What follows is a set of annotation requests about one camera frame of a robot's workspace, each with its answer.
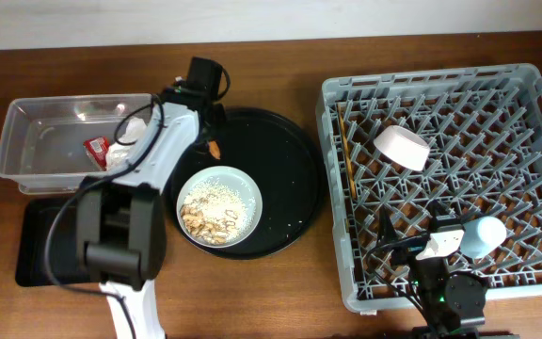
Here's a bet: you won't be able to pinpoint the orange sausage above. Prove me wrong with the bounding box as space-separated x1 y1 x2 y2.
207 140 221 160

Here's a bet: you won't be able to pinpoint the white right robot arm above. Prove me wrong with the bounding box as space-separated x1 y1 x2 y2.
373 202 488 338

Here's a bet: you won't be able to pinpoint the wooden chopstick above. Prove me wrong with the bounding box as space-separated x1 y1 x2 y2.
343 141 357 200
337 104 357 198

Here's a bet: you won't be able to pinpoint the light blue cup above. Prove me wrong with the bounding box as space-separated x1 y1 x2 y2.
460 217 507 259

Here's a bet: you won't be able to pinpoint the grey dishwasher rack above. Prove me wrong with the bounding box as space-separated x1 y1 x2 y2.
316 64 542 315

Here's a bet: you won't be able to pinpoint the grey plate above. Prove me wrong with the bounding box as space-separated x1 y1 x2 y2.
176 166 263 250

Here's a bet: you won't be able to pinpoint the rice and peanut leftovers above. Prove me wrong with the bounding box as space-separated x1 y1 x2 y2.
180 181 250 246

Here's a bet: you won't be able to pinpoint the clear plastic waste bin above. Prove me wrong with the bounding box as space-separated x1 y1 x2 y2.
0 93 151 195

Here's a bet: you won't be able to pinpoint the red snack wrapper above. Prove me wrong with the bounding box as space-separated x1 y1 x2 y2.
83 137 109 170

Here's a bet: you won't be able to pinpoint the pink bowl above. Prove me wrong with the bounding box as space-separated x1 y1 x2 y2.
373 125 430 171

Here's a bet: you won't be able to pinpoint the black rectangular tray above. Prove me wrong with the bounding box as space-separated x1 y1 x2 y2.
15 197 90 287

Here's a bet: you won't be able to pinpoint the round black tray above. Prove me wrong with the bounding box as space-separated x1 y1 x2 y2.
165 107 327 260

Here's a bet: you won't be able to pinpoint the white napkin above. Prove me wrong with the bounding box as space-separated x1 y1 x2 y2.
105 118 147 170

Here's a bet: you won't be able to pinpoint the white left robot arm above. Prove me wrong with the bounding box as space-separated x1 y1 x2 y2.
62 86 225 338

